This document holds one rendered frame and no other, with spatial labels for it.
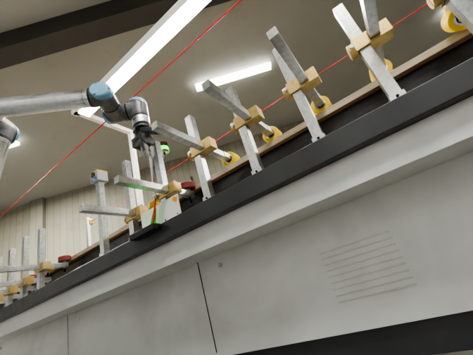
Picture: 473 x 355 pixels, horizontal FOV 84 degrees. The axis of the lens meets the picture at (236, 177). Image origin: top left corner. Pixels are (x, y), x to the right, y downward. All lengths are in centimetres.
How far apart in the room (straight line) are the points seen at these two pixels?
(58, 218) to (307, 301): 621
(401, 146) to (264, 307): 80
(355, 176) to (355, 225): 25
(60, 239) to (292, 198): 608
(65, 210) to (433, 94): 662
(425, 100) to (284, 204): 50
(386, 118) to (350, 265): 52
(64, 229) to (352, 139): 630
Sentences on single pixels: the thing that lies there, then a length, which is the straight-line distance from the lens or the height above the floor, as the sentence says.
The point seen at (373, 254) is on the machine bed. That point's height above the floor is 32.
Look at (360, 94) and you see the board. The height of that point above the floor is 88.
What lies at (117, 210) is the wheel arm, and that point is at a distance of 137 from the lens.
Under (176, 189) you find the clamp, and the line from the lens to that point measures 124.
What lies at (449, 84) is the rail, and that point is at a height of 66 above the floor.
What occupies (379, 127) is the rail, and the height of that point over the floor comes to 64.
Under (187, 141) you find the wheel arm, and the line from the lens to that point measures 110.
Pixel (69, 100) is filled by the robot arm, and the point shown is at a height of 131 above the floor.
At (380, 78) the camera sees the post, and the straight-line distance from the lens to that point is 97.
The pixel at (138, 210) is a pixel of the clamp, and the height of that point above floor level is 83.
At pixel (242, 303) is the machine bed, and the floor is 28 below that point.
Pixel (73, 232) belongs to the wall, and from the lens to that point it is 656.
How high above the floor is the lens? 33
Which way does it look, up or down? 23 degrees up
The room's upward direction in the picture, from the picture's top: 17 degrees counter-clockwise
